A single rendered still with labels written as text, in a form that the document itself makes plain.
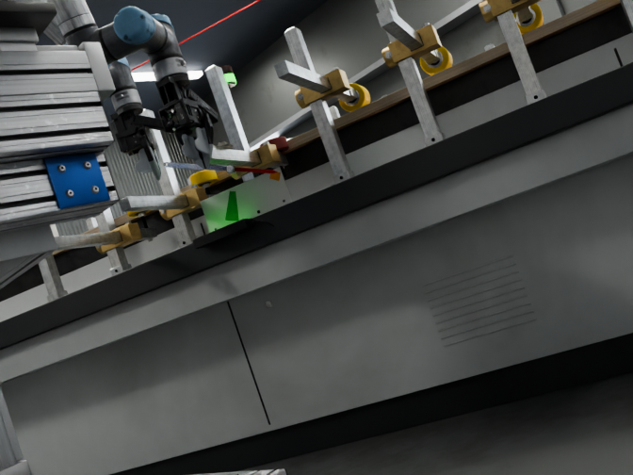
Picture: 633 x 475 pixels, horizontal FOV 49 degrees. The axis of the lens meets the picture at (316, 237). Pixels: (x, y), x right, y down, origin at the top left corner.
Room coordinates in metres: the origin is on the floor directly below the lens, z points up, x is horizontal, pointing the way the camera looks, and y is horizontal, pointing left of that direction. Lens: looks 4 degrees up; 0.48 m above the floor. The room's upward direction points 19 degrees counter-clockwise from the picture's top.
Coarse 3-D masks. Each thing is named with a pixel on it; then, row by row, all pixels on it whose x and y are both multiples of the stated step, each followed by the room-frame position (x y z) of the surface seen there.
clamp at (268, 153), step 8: (272, 144) 1.82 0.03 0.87; (264, 152) 1.80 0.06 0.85; (272, 152) 1.80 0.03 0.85; (264, 160) 1.80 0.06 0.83; (272, 160) 1.79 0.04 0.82; (280, 160) 1.83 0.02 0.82; (256, 168) 1.81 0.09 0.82; (264, 168) 1.84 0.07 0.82; (232, 176) 1.85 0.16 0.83; (240, 176) 1.84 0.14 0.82
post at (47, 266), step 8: (48, 256) 2.12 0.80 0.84; (40, 264) 2.12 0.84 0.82; (48, 264) 2.11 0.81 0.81; (48, 272) 2.11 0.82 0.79; (56, 272) 2.13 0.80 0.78; (48, 280) 2.11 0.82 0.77; (56, 280) 2.12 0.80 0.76; (48, 288) 2.12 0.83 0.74; (56, 288) 2.11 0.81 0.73; (48, 296) 2.11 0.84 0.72; (56, 296) 2.10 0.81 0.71
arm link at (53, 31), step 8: (8, 0) 1.61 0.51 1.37; (16, 0) 1.60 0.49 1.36; (24, 0) 1.60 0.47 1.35; (32, 0) 1.60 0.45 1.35; (40, 0) 1.61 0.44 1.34; (56, 24) 1.62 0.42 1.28; (48, 32) 1.64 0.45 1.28; (56, 32) 1.63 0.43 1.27; (56, 40) 1.65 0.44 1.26; (64, 40) 1.64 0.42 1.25
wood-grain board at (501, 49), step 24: (600, 0) 1.65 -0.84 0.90; (552, 24) 1.69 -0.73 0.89; (576, 24) 1.69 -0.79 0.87; (504, 48) 1.74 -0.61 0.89; (456, 72) 1.79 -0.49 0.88; (384, 96) 1.86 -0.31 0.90; (408, 96) 1.84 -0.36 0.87; (336, 120) 1.92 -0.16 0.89; (360, 120) 1.92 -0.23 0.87; (288, 144) 1.98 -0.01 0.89; (120, 216) 2.22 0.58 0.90
